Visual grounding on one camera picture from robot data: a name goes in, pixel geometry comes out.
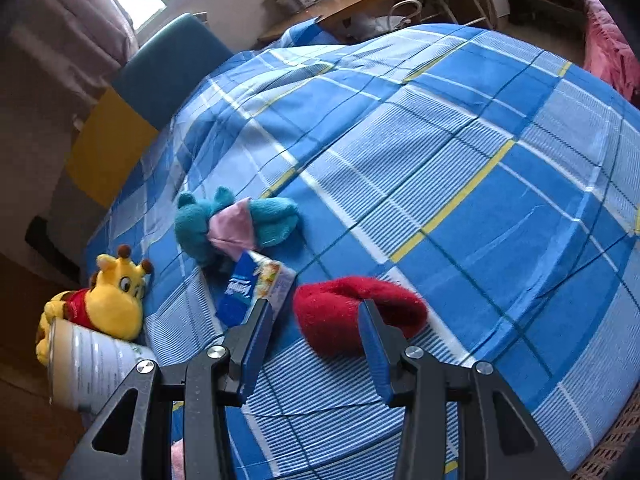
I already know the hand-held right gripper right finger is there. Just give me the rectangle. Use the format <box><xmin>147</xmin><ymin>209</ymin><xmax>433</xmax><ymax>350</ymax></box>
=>
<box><xmin>357</xmin><ymin>299</ymin><xmax>571</xmax><ymax>480</ymax></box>

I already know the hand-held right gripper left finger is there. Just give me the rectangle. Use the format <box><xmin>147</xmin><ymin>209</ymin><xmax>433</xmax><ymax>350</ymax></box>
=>
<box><xmin>60</xmin><ymin>297</ymin><xmax>275</xmax><ymax>480</ymax></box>

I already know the red fuzzy sock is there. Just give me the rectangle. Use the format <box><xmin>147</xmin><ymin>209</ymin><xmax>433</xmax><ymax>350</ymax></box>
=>
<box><xmin>292</xmin><ymin>276</ymin><xmax>429</xmax><ymax>358</ymax></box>

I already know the blue tissue packet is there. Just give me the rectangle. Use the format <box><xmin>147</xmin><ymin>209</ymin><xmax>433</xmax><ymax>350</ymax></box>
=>
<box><xmin>215</xmin><ymin>251</ymin><xmax>297</xmax><ymax>328</ymax></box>

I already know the pink fuzzy sock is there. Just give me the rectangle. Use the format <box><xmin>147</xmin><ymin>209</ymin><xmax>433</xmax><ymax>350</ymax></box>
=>
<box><xmin>170</xmin><ymin>440</ymin><xmax>189</xmax><ymax>480</ymax></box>

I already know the teal plush toy pink scarf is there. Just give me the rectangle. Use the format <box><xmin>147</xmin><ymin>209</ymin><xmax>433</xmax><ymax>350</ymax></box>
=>
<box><xmin>174</xmin><ymin>186</ymin><xmax>302</xmax><ymax>273</ymax></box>

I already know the yellow giraffe plush toy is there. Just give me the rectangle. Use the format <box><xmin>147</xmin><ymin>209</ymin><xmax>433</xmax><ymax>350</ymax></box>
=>
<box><xmin>35</xmin><ymin>244</ymin><xmax>153</xmax><ymax>366</ymax></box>

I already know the blue plaid bedsheet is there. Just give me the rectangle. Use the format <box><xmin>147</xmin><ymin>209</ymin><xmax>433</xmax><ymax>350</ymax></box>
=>
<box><xmin>85</xmin><ymin>17</ymin><xmax>640</xmax><ymax>480</ymax></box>

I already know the brown woven mat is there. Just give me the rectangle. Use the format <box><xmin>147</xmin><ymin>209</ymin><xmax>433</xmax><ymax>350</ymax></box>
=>
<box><xmin>570</xmin><ymin>400</ymin><xmax>640</xmax><ymax>480</ymax></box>

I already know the blue yellow grey headboard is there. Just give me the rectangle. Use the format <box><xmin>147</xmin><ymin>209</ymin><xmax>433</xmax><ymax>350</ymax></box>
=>
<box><xmin>65</xmin><ymin>12</ymin><xmax>233</xmax><ymax>208</ymax></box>

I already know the wooden desk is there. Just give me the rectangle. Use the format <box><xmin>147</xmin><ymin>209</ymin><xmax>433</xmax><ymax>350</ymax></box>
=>
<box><xmin>257</xmin><ymin>0</ymin><xmax>416</xmax><ymax>46</ymax></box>

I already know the pink patterned curtain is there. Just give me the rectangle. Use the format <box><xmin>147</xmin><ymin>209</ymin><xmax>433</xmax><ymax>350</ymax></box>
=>
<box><xmin>10</xmin><ymin>0</ymin><xmax>141</xmax><ymax>68</ymax></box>

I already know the pink blanket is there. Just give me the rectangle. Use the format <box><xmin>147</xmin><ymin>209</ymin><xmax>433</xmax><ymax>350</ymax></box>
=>
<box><xmin>582</xmin><ymin>0</ymin><xmax>640</xmax><ymax>106</ymax></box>

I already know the white wire chair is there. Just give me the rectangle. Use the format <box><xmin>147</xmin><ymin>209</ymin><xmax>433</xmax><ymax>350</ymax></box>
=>
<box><xmin>387</xmin><ymin>0</ymin><xmax>426</xmax><ymax>28</ymax></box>

